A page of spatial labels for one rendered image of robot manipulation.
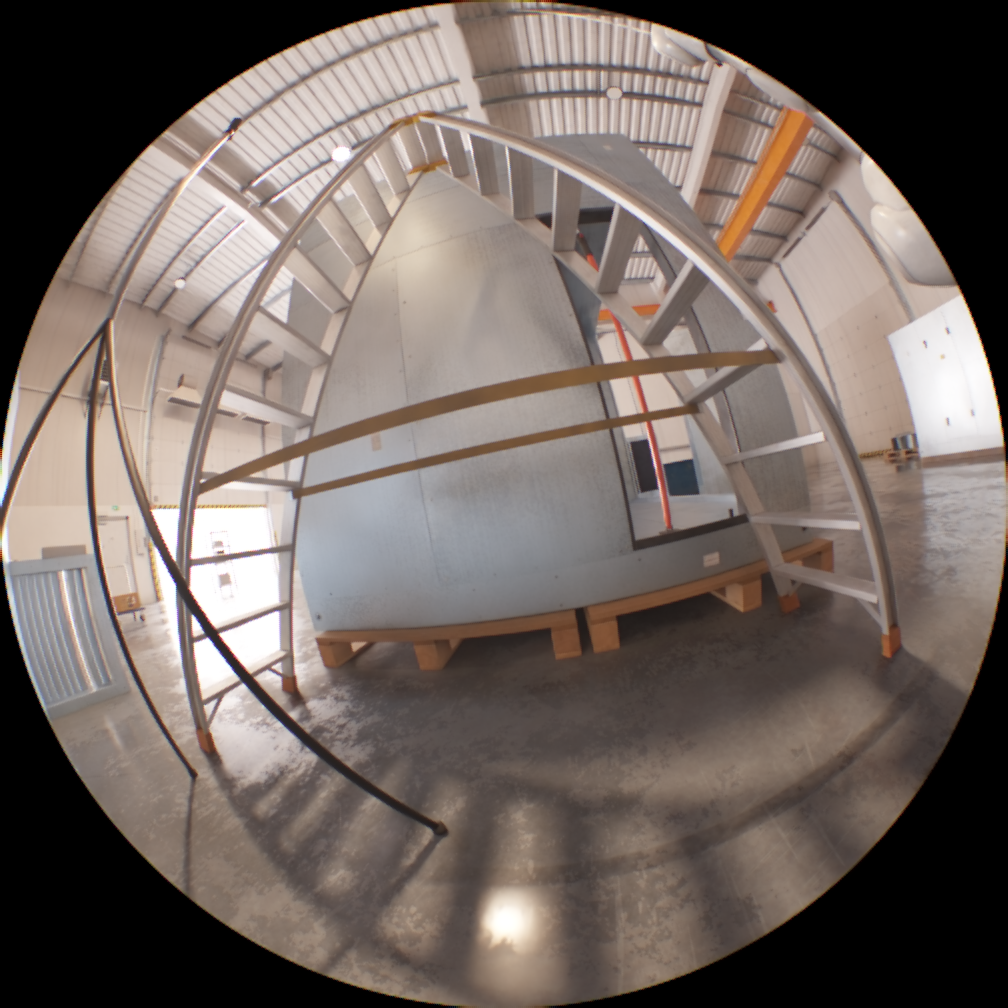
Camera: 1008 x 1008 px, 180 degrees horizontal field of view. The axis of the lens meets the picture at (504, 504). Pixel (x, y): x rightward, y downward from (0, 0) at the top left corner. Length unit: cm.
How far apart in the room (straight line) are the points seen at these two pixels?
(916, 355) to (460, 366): 656
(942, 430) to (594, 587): 618
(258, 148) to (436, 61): 365
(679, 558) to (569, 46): 817
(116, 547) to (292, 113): 967
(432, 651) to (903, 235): 170
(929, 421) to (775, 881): 640
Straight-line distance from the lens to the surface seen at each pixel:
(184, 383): 1063
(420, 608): 145
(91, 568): 231
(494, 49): 777
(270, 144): 837
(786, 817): 73
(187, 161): 851
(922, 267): 62
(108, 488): 984
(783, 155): 931
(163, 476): 1032
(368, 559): 151
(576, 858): 67
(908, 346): 676
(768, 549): 127
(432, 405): 54
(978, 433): 637
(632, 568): 131
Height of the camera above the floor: 60
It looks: 2 degrees up
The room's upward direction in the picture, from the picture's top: 11 degrees counter-clockwise
